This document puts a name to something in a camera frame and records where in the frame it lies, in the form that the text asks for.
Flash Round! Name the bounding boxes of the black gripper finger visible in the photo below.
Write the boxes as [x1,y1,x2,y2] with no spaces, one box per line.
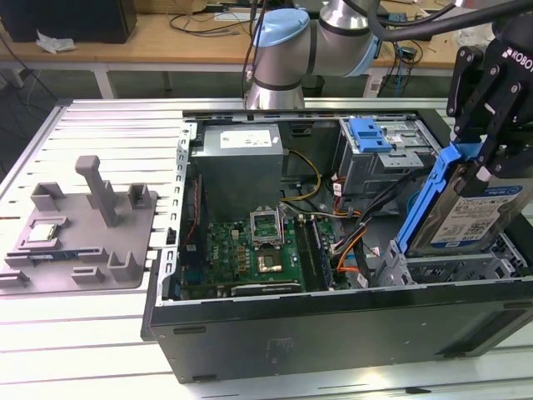
[474,62,533,184]
[446,44,488,145]

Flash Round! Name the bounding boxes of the hard disk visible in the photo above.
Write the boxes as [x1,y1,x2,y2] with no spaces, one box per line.
[397,141,526,258]

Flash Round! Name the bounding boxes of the blue data wire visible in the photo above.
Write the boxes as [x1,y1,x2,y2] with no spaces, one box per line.
[406,189,422,222]

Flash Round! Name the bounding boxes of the clear plastic bags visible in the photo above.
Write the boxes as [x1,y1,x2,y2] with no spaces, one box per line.
[456,27,495,47]

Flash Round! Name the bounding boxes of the blue plastic drive latch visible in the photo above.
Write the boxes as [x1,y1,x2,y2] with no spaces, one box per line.
[349,118,395,153]

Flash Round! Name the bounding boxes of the grey metal drive cage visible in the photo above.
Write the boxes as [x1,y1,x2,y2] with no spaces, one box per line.
[336,117,453,200]

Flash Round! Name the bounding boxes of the black bin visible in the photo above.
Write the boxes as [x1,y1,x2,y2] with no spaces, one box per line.
[301,74,326,99]

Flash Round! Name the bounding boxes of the installed RAM stick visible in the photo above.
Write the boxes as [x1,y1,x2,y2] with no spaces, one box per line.
[311,216,336,291]

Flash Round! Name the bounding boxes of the black RAM slot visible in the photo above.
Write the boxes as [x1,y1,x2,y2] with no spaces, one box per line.
[294,215,326,293]

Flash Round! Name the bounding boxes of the metal socket cover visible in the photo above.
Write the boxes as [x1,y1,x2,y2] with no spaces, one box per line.
[248,209,286,250]

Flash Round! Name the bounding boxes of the white paper sheet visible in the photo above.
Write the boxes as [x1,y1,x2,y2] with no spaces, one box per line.
[214,12,255,23]

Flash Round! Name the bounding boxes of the grey power supply unit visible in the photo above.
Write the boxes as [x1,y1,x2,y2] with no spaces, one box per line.
[189,123,286,224]

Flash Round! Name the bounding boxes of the CPU socket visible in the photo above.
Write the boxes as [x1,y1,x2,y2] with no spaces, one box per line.
[256,248,289,274]

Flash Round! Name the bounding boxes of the black PC case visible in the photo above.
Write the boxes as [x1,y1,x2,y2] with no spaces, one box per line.
[140,107,533,385]

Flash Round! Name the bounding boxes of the black graphics card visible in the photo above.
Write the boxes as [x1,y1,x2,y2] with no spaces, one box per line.
[230,282,303,298]

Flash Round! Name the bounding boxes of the green motherboard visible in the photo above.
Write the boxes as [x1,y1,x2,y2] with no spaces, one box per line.
[178,218,353,298]

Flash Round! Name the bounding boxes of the wooden desk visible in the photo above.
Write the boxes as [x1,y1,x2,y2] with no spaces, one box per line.
[0,0,533,72]

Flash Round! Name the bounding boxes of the large black box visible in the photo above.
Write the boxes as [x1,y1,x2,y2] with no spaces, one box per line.
[0,0,138,45]

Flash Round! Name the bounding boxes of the grey parts rack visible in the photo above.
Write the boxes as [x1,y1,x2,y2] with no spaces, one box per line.
[0,154,160,295]

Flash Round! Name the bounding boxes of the white crumpled plastic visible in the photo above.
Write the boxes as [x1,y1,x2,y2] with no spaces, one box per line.
[35,29,78,54]

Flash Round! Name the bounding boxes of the silver CPU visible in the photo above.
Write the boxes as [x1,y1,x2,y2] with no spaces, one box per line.
[25,222,59,243]

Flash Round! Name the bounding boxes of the loose RAM stick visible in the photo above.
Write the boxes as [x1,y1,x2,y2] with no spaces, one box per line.
[31,251,101,262]

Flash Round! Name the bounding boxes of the blue hanging cable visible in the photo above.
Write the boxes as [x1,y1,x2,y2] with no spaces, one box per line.
[394,43,408,98]

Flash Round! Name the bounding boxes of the thick black arm hose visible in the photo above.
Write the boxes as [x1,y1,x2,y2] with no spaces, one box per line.
[365,0,507,43]

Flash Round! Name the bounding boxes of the black sleeved cable bundle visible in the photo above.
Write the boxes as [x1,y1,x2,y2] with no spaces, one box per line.
[332,164,438,251]

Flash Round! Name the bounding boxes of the yellow power cable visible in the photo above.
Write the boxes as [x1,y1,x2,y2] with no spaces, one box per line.
[279,148,322,204]

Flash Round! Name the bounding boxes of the orange yellow wire bundle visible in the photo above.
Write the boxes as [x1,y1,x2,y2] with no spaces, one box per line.
[332,228,370,277]

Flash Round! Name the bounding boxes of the black cable with metal fitting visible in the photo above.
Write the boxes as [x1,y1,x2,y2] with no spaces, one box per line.
[242,0,267,99]

